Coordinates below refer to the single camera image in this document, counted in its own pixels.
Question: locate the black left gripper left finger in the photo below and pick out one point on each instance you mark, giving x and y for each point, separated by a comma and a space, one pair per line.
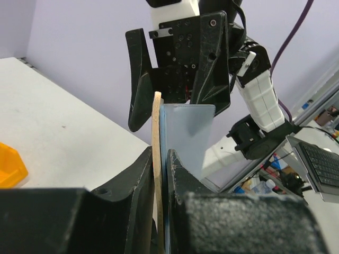
116, 217

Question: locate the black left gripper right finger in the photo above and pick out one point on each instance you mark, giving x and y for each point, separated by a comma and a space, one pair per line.
201, 221

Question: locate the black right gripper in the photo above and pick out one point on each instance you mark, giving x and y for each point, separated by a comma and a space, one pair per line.
194, 57

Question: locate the beige leather card holder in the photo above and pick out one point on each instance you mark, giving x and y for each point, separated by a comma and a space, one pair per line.
157, 168

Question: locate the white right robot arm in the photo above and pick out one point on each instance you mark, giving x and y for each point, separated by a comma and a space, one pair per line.
257, 134

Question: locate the yellow plastic bin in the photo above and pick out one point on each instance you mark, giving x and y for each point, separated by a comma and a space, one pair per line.
13, 169

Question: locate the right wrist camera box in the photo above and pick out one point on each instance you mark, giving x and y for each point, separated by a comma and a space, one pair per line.
164, 11

